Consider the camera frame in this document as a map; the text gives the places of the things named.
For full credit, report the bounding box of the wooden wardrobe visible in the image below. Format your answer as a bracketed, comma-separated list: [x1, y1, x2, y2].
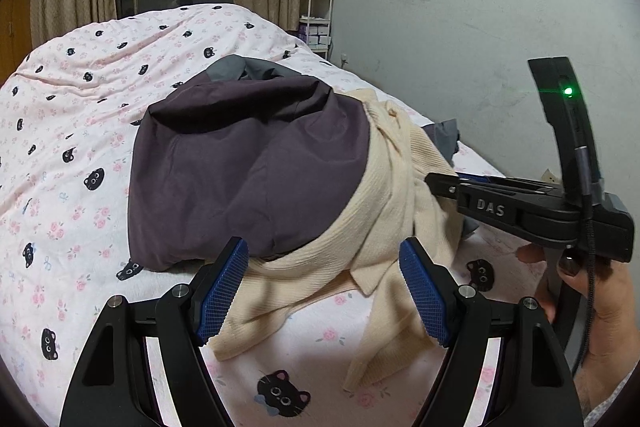
[0, 0, 32, 83]

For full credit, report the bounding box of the dark purple grey jacket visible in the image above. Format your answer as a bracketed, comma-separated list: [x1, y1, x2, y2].
[127, 54, 461, 273]

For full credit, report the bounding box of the white wire shelf rack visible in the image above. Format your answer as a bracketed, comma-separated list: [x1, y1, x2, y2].
[297, 0, 334, 60]

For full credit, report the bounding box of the person's right hand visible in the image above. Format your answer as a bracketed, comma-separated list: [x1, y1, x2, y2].
[516, 244, 639, 413]

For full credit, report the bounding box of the black cable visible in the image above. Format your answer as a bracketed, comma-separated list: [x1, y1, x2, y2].
[569, 146, 601, 375]

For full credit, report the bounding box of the pink cat-print bed sheet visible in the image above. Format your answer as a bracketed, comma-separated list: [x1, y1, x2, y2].
[0, 2, 551, 427]

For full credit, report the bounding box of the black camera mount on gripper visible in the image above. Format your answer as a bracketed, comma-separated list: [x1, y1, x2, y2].
[527, 56, 603, 204]

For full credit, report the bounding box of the cream ribbed knit sweater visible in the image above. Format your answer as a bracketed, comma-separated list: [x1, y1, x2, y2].
[208, 89, 463, 391]

